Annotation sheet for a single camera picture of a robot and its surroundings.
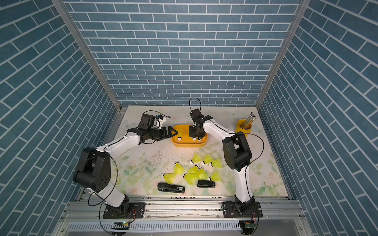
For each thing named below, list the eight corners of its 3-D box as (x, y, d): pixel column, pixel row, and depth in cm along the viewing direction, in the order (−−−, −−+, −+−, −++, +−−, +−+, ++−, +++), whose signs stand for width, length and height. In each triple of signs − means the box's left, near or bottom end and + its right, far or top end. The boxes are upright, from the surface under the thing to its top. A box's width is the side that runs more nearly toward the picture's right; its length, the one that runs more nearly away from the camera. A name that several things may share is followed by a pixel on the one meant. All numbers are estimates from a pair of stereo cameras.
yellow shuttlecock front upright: (197, 180, 85) (197, 178, 84) (197, 168, 90) (197, 167, 88) (207, 180, 85) (208, 178, 84) (207, 168, 90) (207, 167, 88)
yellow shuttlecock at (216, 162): (208, 168, 90) (209, 165, 87) (208, 160, 93) (208, 158, 90) (221, 168, 90) (222, 165, 87) (220, 160, 93) (221, 158, 90)
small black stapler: (196, 187, 83) (196, 185, 81) (196, 181, 85) (196, 179, 83) (214, 187, 83) (215, 185, 81) (214, 181, 85) (215, 179, 83)
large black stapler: (158, 190, 82) (156, 187, 78) (160, 184, 84) (158, 181, 80) (184, 193, 81) (183, 191, 77) (185, 187, 83) (184, 185, 79)
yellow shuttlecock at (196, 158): (192, 167, 90) (192, 165, 88) (187, 161, 93) (187, 158, 90) (201, 160, 93) (202, 158, 90) (197, 154, 95) (197, 152, 93)
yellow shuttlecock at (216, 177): (207, 181, 85) (208, 179, 81) (207, 174, 87) (207, 171, 84) (220, 181, 85) (221, 179, 81) (219, 174, 88) (220, 171, 84)
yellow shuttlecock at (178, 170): (173, 175, 88) (173, 173, 86) (175, 163, 93) (174, 161, 91) (183, 175, 88) (183, 173, 86) (184, 163, 93) (184, 161, 91)
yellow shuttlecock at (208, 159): (210, 168, 90) (211, 165, 87) (202, 159, 93) (203, 157, 90) (215, 163, 92) (216, 161, 89) (207, 155, 95) (207, 153, 92)
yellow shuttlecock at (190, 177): (182, 185, 84) (181, 183, 82) (182, 174, 88) (182, 173, 86) (196, 185, 84) (196, 184, 82) (196, 174, 88) (196, 173, 86)
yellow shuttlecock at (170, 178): (161, 184, 84) (160, 182, 82) (162, 174, 88) (162, 172, 86) (175, 184, 84) (174, 182, 82) (176, 174, 88) (175, 172, 86)
